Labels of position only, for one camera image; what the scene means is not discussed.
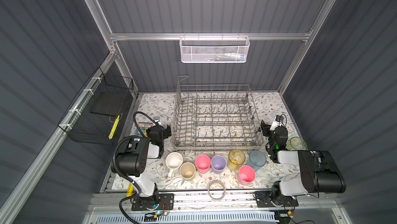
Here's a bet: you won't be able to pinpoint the green glass tumbler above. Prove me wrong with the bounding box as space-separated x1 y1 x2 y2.
286 137 308 150

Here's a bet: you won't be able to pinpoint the blue glass tumbler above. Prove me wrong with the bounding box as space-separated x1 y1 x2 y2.
246 150 267 172

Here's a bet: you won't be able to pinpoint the yellow glass tumbler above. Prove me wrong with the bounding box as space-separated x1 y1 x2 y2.
227 149 246 172

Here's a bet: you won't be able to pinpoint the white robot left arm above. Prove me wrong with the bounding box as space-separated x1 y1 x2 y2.
111 125 172 209

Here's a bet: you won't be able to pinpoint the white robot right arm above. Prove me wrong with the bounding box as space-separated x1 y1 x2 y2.
258 121 346 207

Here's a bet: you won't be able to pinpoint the pink cup near rack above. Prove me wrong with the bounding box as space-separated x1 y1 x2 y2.
195 154 211 174

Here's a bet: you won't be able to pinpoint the coloured marker pack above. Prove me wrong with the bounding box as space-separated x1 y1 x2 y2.
135 122 152 137

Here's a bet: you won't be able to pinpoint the white ceramic mug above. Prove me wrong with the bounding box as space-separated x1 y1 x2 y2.
165 152 183 178

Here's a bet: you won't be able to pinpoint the yellow marker in basket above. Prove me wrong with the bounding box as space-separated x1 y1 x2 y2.
108 115 120 140

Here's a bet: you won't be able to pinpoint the beige cup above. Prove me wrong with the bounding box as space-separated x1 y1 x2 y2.
179 162 196 182

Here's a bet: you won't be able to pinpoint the pink cup front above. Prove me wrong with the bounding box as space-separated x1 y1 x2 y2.
237 165 256 185

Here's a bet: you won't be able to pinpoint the purple cup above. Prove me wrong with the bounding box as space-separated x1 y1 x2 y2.
211 155 227 174

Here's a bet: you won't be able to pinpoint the yellow marker on table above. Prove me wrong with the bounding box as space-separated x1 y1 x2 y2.
126 183 134 197

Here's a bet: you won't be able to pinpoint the clear tape roll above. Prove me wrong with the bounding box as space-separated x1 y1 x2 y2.
207 180 226 201

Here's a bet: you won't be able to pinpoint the items in white basket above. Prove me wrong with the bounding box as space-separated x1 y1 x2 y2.
204 53 246 63

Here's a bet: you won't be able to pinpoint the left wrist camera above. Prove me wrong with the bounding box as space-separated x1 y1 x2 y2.
153 117 161 125

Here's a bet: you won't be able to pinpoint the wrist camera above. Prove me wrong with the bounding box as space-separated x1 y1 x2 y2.
153 117 161 125
270 115 284 131

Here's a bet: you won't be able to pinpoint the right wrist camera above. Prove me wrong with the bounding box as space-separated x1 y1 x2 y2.
270 115 284 131

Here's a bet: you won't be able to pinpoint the black corrugated cable hose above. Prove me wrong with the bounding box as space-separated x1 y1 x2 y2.
112 111 159 224

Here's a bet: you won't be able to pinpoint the grey wire dish rack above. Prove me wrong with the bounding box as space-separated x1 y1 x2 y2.
171 76 265 152

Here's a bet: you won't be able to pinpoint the black wire wall basket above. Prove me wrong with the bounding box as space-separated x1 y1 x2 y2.
58 69 135 145

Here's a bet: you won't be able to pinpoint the white mesh wall basket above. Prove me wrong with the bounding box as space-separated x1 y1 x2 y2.
179 35 250 63

